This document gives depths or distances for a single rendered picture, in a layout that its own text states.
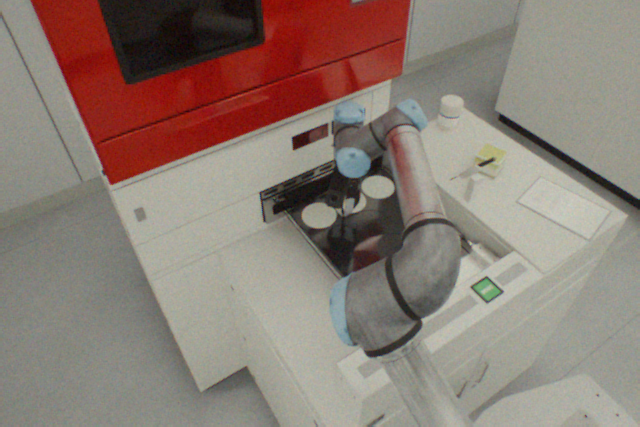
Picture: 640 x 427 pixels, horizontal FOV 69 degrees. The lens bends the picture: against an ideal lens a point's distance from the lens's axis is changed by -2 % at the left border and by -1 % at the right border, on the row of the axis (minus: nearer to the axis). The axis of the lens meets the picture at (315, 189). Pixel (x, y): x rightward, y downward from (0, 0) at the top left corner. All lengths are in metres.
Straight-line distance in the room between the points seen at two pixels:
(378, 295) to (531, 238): 0.65
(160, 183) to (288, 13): 0.50
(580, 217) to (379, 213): 0.54
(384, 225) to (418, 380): 0.61
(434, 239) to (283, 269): 0.66
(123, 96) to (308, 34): 0.42
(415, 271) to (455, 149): 0.84
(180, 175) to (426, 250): 0.66
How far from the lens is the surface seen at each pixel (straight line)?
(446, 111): 1.59
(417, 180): 0.89
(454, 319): 1.15
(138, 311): 2.41
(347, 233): 1.34
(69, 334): 2.47
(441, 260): 0.78
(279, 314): 1.29
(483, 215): 1.36
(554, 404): 1.29
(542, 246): 1.34
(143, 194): 1.20
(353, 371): 1.05
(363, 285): 0.81
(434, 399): 0.89
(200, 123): 1.08
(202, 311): 1.62
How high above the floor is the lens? 1.91
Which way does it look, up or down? 44 degrees down
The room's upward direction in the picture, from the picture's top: 1 degrees counter-clockwise
